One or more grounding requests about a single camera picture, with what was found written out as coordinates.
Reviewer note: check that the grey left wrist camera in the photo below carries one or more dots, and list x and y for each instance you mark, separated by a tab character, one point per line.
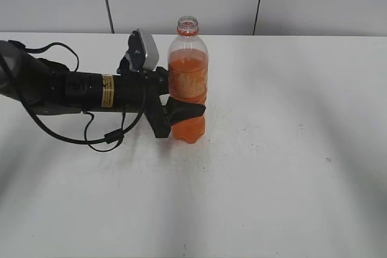
142	53

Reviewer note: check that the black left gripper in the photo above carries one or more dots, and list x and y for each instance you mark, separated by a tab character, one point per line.
139	92

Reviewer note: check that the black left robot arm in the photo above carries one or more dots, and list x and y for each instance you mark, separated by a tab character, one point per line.
50	88

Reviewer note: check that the orange soda plastic bottle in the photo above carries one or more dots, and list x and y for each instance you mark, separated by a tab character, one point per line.
188	60

